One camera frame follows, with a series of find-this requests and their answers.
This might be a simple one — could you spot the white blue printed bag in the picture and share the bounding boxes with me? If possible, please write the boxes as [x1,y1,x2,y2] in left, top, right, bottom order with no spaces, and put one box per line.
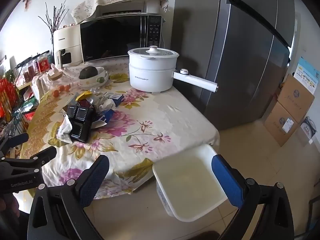
[300,116,317,145]

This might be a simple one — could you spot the metal wire rack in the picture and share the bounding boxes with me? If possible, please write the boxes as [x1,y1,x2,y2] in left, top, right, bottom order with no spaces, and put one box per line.
[0,51,54,137]

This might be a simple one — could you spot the white ceramic bowl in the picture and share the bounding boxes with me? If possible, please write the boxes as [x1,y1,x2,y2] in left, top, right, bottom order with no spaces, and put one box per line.
[79,66,110,88]

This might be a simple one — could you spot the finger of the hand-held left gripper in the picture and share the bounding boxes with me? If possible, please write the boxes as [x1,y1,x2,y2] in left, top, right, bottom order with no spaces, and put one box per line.
[0,132,29,153]
[0,145,57,167]

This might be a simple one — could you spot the small-flower print cloth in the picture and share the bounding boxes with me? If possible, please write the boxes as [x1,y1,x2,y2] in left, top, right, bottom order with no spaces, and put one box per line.
[31,56,130,100]

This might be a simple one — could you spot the small blue box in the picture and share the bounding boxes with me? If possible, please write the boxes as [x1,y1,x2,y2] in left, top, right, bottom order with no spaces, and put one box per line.
[105,92,124,107]

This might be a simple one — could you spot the grey refrigerator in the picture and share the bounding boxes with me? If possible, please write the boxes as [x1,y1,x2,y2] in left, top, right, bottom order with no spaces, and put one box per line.
[174,0,297,130]

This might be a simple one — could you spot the floral cloth cover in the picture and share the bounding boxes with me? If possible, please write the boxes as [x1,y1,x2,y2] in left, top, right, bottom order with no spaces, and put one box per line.
[71,0,169,24]

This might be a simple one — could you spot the black microwave oven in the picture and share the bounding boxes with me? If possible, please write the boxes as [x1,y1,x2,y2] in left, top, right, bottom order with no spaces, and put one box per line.
[80,14,163,63]

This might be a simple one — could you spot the blue white packet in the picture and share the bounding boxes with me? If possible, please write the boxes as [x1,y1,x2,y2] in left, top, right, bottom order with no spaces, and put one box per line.
[92,109,117,130]

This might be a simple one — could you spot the yellow foil wrapper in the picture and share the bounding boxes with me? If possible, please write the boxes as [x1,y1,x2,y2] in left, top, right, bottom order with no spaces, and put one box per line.
[76,91,93,102]

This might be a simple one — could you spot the dried branches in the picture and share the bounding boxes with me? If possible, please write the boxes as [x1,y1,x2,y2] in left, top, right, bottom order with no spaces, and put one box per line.
[37,0,70,34]

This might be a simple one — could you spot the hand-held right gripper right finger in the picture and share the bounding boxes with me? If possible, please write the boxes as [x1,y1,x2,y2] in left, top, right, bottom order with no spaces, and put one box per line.
[211,154,295,240]

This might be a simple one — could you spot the black plastic tray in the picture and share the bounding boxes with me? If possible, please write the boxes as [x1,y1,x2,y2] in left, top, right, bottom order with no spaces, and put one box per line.
[65,105,97,143]

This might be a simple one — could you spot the white plastic bin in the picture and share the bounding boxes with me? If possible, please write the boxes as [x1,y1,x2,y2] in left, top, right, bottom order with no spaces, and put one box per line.
[152,144,228,222]

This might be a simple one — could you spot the blue wall poster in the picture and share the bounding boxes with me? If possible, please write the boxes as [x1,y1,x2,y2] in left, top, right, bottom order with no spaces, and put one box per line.
[292,56,320,85]

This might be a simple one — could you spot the stack of red packets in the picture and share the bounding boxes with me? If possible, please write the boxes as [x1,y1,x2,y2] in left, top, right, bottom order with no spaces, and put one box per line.
[0,77,19,120]

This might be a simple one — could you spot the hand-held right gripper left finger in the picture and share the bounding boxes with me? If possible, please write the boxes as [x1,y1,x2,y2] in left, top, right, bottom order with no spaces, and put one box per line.
[27,154,110,240]

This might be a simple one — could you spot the white electric pot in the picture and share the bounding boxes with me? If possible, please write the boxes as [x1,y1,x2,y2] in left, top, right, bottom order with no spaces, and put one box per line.
[127,46,218,94]

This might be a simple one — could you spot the white covered appliance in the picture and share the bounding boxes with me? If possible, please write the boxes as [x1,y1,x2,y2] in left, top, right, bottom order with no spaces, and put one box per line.
[96,0,161,19]

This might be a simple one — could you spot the red label jar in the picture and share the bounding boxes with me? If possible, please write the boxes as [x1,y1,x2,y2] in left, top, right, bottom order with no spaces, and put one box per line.
[37,56,50,73]

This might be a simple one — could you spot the cream countertop appliance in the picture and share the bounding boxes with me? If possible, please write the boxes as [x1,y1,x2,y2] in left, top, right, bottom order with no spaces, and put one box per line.
[53,24,84,69]

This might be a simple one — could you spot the floral tablecloth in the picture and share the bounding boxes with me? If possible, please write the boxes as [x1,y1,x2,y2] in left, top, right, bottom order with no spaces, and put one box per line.
[20,62,220,200]

